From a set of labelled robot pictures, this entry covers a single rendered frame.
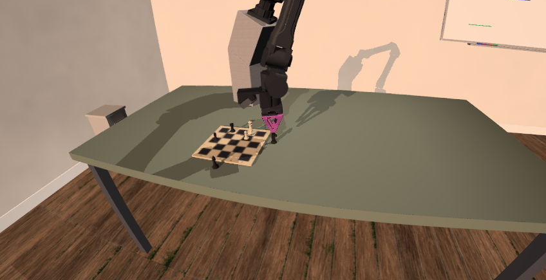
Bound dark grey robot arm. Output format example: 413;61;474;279
237;0;305;109

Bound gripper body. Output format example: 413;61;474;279
261;96;283;117

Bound tan and black chessboard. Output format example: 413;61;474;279
192;126;271;167

